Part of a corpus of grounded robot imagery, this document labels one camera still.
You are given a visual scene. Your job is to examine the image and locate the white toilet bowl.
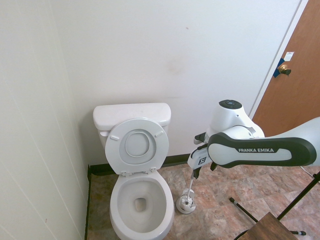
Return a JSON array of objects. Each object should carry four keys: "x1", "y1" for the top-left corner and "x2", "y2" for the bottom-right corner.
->
[{"x1": 109, "y1": 169, "x2": 175, "y2": 240}]

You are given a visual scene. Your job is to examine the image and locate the white door frame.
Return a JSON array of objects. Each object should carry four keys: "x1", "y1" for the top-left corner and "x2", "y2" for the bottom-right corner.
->
[{"x1": 246, "y1": 0, "x2": 311, "y2": 121}]

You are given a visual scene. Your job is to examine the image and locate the brown wooden table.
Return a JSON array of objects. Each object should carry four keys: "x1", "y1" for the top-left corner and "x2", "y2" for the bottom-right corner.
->
[{"x1": 241, "y1": 211, "x2": 301, "y2": 240}]

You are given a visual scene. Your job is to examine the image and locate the white toilet tank cover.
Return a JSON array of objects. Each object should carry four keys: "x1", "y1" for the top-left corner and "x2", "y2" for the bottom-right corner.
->
[{"x1": 92, "y1": 102, "x2": 173, "y2": 131}]

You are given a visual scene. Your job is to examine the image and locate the brown wooden door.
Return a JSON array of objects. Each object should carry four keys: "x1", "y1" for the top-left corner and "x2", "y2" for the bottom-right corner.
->
[{"x1": 252, "y1": 0, "x2": 320, "y2": 132}]

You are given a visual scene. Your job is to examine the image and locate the black cable on table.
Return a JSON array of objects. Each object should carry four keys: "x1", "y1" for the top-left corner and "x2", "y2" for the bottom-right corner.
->
[{"x1": 233, "y1": 228, "x2": 251, "y2": 240}]

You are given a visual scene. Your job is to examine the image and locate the black camera tripod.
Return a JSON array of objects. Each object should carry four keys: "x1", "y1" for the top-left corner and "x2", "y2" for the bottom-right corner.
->
[{"x1": 229, "y1": 171, "x2": 320, "y2": 236}]

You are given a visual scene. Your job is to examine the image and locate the white toilet seat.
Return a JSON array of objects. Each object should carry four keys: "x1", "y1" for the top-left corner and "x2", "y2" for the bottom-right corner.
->
[{"x1": 104, "y1": 117, "x2": 170, "y2": 177}]

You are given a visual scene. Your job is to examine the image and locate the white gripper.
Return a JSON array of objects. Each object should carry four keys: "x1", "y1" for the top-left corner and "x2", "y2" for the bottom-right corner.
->
[{"x1": 187, "y1": 146, "x2": 218, "y2": 180}]

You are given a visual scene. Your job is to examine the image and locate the brass door knob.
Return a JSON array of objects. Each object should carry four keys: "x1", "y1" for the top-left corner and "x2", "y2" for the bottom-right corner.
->
[{"x1": 278, "y1": 63, "x2": 292, "y2": 76}]

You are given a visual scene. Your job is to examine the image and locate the white toilet brush holder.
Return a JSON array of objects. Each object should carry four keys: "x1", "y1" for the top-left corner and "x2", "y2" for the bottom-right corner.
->
[{"x1": 176, "y1": 189, "x2": 196, "y2": 215}]

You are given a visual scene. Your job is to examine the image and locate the blue tape strip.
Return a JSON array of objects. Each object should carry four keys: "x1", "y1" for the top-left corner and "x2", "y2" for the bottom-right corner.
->
[{"x1": 273, "y1": 57, "x2": 287, "y2": 78}]

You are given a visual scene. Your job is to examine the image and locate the white toilet brush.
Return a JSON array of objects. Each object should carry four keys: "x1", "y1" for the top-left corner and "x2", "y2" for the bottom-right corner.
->
[{"x1": 180, "y1": 167, "x2": 198, "y2": 209}]

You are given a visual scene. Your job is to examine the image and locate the white toilet lid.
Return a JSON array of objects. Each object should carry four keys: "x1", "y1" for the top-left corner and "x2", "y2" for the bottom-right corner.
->
[{"x1": 123, "y1": 129, "x2": 153, "y2": 159}]

